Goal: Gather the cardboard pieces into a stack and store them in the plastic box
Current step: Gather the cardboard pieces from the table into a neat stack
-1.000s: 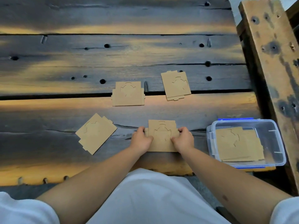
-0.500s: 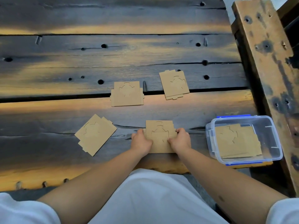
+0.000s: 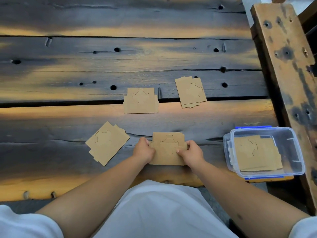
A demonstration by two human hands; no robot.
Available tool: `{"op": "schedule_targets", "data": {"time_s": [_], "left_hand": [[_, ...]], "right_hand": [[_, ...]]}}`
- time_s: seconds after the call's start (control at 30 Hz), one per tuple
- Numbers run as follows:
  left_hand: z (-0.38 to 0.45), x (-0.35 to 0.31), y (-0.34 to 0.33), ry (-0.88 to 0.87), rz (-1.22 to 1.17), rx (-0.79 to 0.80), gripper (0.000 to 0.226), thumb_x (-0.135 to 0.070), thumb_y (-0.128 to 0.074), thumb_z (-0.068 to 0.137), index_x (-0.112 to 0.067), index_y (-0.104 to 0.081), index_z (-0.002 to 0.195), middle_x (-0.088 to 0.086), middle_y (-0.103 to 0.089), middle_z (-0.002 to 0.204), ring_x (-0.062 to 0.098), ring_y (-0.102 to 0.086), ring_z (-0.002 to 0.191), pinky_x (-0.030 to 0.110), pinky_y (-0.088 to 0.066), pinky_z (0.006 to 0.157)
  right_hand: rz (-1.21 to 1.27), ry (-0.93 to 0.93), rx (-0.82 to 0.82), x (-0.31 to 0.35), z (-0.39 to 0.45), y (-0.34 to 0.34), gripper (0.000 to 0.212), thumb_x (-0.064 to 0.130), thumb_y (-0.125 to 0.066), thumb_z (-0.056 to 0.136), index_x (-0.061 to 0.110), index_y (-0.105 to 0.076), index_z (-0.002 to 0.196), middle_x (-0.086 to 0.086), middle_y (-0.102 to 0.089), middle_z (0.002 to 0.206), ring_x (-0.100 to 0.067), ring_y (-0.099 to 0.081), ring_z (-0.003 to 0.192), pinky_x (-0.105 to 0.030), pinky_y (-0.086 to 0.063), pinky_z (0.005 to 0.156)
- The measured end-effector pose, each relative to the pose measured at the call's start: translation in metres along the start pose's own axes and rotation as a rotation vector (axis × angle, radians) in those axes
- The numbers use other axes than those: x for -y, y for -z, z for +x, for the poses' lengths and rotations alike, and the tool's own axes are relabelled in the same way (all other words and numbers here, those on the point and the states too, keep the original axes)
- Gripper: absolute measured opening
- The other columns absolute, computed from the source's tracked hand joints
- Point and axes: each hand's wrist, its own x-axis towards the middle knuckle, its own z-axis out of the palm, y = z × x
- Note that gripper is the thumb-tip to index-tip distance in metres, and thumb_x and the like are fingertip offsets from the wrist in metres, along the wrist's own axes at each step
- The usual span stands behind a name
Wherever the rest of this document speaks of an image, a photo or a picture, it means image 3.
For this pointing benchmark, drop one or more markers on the person's right hand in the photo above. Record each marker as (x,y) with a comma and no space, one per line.
(192,156)

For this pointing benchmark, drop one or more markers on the person's left hand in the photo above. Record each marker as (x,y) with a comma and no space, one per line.
(144,152)

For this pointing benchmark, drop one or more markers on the brown cardboard stack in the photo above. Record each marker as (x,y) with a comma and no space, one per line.
(257,153)

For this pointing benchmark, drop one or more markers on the clear plastic box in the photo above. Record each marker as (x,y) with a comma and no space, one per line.
(292,136)

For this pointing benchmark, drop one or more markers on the person's left forearm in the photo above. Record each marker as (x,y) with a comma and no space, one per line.
(99,193)

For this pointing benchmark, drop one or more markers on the person's right forearm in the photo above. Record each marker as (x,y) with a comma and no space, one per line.
(235,195)

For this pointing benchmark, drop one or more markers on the person's white shirt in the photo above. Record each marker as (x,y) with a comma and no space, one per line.
(158,210)

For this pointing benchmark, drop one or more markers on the dark wooden plank table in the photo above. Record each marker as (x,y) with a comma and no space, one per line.
(62,71)

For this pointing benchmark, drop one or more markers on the spotted wooden bench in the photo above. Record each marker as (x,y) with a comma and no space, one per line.
(279,71)

